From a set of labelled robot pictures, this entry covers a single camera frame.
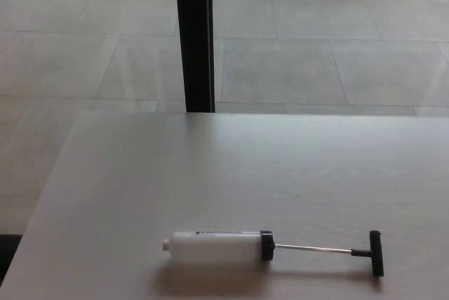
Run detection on white air pump black handle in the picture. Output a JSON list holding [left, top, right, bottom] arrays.
[[161, 230, 384, 278]]

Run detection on black vertical metal post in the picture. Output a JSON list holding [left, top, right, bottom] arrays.
[[173, 0, 216, 113]]

